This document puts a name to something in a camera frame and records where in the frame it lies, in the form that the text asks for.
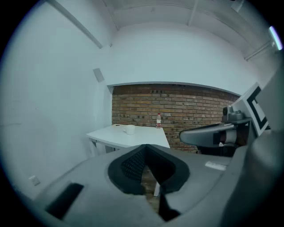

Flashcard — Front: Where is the ceiling tube light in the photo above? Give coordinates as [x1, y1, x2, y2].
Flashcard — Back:
[269, 26, 284, 51]

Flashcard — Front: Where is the grey wall panel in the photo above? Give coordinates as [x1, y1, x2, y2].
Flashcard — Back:
[93, 68, 105, 83]

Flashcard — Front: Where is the white cup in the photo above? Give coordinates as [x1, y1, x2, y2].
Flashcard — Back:
[123, 125, 136, 135]

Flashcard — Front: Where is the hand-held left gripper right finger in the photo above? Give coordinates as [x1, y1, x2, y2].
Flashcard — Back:
[145, 144, 233, 217]

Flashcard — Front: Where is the white wall socket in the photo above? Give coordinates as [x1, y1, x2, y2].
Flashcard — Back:
[28, 176, 41, 186]

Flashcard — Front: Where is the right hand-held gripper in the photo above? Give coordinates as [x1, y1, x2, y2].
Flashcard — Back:
[179, 66, 284, 148]

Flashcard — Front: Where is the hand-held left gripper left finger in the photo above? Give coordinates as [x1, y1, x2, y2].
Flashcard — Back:
[33, 144, 162, 227]

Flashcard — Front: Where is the white wall conduit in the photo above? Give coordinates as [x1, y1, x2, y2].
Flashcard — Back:
[47, 0, 104, 49]

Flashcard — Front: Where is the white table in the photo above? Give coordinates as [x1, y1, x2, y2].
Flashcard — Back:
[86, 124, 171, 197]

